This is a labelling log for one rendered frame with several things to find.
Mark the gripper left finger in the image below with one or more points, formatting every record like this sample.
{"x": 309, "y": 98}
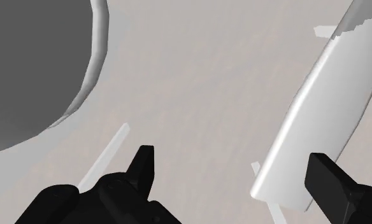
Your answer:
{"x": 117, "y": 198}

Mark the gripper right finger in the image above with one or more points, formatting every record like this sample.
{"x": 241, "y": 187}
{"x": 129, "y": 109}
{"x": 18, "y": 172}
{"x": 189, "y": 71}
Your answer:
{"x": 335, "y": 183}

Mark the pale flat stick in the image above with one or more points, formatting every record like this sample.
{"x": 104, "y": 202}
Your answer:
{"x": 106, "y": 155}

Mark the white long curved object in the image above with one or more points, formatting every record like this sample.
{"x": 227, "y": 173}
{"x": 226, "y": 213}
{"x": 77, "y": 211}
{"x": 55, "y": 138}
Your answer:
{"x": 316, "y": 124}

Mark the white round bowl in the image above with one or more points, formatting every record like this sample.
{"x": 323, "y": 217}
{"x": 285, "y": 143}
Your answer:
{"x": 34, "y": 68}

